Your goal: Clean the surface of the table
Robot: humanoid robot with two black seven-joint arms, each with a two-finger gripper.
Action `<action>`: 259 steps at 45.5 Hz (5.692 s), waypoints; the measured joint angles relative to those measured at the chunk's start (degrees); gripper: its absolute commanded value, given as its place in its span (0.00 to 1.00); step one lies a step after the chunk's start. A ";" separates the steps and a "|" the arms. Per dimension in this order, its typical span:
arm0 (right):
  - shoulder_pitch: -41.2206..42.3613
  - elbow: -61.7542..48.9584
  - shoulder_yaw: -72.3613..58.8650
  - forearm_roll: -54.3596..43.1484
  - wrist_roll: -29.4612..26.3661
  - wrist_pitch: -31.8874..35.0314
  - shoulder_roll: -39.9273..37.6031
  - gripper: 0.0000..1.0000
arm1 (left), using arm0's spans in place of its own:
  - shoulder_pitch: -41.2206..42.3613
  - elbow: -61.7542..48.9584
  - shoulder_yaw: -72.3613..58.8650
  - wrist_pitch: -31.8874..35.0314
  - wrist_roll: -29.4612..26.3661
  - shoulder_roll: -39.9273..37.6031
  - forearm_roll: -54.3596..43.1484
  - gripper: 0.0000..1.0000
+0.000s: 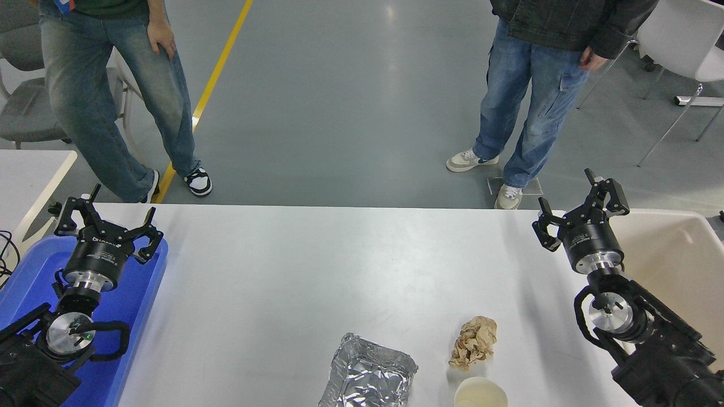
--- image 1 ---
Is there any large pale plastic bin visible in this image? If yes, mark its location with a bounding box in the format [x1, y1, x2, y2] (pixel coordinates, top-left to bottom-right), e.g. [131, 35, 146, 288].
[608, 208, 724, 374]

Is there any white chair with metal legs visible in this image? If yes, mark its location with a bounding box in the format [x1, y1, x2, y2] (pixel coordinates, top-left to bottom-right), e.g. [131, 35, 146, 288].
[577, 0, 724, 167]

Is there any tan paper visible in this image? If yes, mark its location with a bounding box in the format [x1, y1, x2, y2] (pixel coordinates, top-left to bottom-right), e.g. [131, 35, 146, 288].
[449, 315, 498, 372]

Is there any foil tray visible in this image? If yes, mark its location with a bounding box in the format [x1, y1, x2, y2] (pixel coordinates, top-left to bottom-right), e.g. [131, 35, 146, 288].
[318, 332, 419, 407]

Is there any blue plastic tray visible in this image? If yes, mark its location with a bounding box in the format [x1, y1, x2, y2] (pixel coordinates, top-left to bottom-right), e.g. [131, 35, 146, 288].
[0, 235, 169, 407]

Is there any black cable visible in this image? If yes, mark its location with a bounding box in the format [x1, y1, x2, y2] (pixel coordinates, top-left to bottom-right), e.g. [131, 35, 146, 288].
[0, 230, 22, 286]

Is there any white floor bar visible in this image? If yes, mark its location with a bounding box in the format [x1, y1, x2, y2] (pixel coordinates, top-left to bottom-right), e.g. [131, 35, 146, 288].
[674, 95, 724, 107]

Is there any person's left hand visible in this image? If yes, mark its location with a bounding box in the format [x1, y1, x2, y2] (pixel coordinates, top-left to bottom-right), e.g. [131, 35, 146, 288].
[580, 46, 609, 72]
[147, 19, 177, 60]

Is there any white side table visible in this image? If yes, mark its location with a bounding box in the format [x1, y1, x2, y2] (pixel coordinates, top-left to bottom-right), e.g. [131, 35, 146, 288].
[0, 150, 79, 252]

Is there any person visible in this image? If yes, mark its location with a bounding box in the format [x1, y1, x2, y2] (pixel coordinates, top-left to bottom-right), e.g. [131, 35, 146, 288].
[446, 0, 660, 211]
[38, 0, 214, 203]

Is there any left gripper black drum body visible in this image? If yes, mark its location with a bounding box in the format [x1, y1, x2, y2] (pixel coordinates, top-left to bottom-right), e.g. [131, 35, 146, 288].
[63, 235, 136, 283]

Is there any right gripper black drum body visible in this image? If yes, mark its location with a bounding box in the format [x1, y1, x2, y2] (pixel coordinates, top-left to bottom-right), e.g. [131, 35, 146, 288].
[559, 213, 624, 272]

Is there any white paper cup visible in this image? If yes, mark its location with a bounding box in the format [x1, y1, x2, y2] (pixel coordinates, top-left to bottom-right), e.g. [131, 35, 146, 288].
[454, 377, 508, 407]

